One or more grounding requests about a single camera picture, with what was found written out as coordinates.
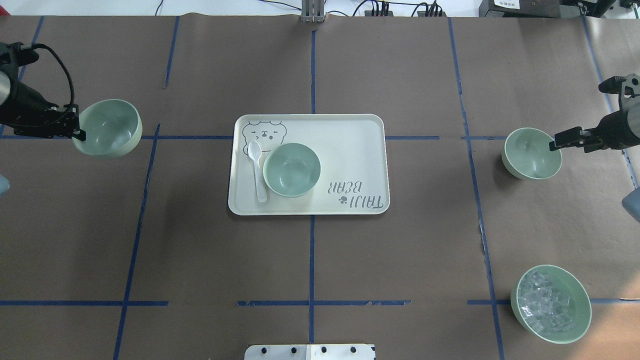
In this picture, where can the cream bear tray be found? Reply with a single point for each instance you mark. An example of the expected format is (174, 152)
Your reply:
(351, 149)

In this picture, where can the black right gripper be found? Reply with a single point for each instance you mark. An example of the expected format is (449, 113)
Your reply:
(613, 126)

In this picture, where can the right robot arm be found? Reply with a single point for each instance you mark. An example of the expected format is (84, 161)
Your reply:
(626, 87)

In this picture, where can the dark equipment box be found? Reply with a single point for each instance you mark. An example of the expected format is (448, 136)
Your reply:
(519, 9)

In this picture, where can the black power strip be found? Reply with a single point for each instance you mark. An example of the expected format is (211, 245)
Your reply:
(423, 10)

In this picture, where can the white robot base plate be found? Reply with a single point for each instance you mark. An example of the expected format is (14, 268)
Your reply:
(340, 351)

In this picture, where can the white plastic spoon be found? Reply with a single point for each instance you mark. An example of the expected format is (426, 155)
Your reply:
(254, 152)

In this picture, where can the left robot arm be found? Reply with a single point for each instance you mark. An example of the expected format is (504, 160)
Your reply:
(16, 55)

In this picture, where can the grey aluminium post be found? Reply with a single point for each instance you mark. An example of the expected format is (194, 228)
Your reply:
(313, 11)

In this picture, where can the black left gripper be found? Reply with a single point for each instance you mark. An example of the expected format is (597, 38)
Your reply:
(26, 106)

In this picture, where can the green bowl on tray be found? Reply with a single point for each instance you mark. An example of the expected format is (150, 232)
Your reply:
(292, 170)

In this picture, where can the green bowl with ice cubes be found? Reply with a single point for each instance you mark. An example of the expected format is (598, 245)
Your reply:
(552, 303)

